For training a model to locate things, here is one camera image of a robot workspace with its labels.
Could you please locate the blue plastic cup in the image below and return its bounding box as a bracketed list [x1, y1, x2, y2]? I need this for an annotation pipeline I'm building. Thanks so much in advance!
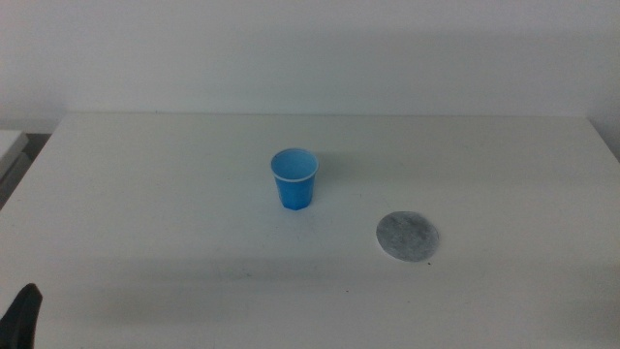
[269, 147, 321, 211]

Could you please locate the round grey cup mat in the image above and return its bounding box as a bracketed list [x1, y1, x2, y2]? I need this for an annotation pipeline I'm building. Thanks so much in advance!
[375, 210, 441, 264]

